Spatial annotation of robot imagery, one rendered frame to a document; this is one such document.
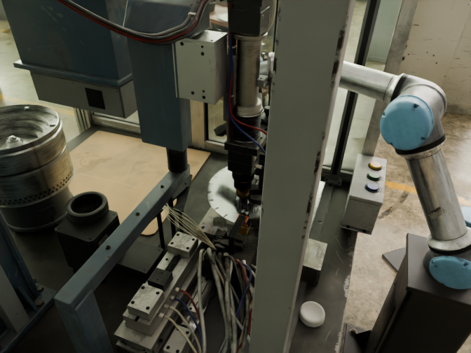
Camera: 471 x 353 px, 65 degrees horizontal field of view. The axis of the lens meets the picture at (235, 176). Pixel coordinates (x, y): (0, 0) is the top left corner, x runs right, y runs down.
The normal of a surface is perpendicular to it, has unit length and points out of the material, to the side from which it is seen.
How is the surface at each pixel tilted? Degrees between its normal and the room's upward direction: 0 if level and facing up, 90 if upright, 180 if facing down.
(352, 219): 90
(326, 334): 0
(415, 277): 0
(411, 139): 85
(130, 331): 0
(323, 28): 90
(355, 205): 90
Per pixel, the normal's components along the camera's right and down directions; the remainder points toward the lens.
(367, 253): 0.02, -0.80
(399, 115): -0.66, 0.35
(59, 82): -0.36, 0.55
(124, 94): 0.93, 0.23
